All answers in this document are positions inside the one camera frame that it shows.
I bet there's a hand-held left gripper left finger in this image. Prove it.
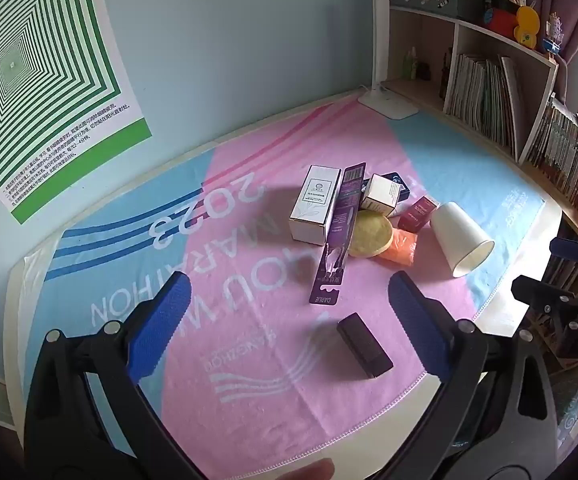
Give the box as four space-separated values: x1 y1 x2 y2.
23 271 206 480

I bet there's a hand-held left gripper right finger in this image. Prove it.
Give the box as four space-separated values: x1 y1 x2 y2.
388 270 562 480

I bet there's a dark brown box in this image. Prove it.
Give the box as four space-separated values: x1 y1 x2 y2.
336 312 394 378

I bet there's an orange packet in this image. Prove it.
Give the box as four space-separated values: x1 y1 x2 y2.
375 227 418 267

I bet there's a white paper cup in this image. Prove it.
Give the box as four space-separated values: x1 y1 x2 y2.
429 201 496 279

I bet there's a maroon box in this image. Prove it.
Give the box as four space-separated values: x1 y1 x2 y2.
397 196 440 233

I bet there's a purple toothbrush package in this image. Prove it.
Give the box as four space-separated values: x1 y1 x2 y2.
309 161 367 307

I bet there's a small white carton box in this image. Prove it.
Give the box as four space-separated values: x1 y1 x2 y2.
360 173 404 218

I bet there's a tall white carton box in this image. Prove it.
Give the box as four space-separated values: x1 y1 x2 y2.
289 164 344 247

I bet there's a person's left hand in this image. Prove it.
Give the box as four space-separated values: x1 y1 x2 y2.
278 459 337 480

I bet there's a row of colourful books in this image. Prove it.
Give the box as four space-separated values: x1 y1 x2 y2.
525 95 578 206

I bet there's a pink blue printed towel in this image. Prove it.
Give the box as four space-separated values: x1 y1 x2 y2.
11 97 547 480

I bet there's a yellow round sponge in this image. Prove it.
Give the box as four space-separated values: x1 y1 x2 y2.
349 209 394 259

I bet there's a wooden desk bookshelf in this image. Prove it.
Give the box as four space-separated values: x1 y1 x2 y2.
386 2 562 163

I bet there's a dark blue box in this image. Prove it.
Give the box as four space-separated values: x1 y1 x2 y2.
363 170 411 202

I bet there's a row of thin magazines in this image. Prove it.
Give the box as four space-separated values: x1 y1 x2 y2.
444 52 522 148

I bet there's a brown slim bottle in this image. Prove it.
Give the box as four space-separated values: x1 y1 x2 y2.
441 47 453 101

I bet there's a model sailing ship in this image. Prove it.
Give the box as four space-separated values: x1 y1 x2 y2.
541 12 567 57

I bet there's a yellow round toy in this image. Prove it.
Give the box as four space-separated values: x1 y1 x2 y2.
514 5 540 50

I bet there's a white desk lamp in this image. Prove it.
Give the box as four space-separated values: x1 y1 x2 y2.
358 0 420 121

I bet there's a red blue toy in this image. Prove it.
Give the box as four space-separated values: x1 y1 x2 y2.
486 7 520 39

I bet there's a green striped wall poster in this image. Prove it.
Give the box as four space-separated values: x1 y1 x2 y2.
0 0 154 225

